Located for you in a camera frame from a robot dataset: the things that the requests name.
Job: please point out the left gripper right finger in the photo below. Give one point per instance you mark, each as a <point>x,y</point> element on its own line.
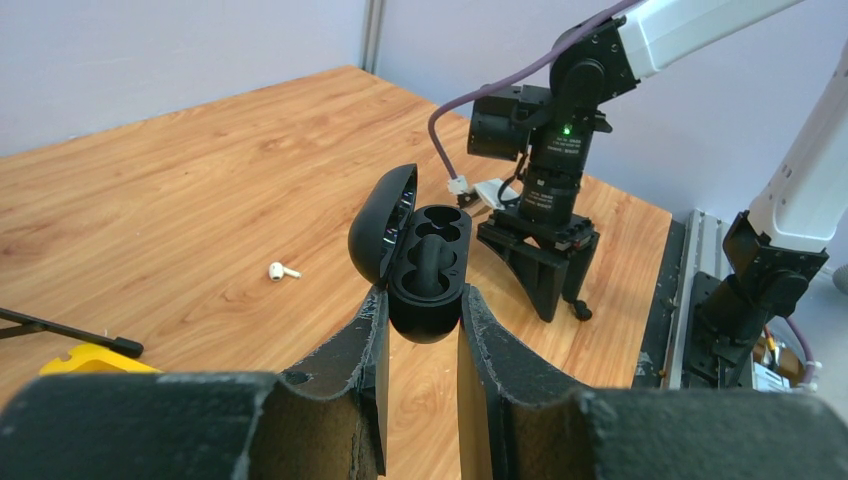
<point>520,417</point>

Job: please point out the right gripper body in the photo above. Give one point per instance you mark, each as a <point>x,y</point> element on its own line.
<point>563,238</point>

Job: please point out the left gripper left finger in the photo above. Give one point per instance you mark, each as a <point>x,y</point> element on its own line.
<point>321,418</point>

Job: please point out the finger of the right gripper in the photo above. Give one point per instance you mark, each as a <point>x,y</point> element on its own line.
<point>579,263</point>
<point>540,272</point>

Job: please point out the black earbud charging case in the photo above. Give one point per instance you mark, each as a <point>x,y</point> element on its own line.
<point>387,227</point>

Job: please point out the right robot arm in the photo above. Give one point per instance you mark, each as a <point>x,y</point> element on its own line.
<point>741,104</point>

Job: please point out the white earbud centre table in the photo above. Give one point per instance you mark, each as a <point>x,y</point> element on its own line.
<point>277,271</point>

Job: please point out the black tripod stand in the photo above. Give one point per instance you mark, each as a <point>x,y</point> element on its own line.
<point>27,325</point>

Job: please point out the yellow green triangle toy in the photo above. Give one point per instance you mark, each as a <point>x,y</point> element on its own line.
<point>90,358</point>

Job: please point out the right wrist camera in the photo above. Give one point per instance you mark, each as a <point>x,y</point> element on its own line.
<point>496,194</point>

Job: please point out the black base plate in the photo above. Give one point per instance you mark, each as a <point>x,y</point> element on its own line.
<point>693,245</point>

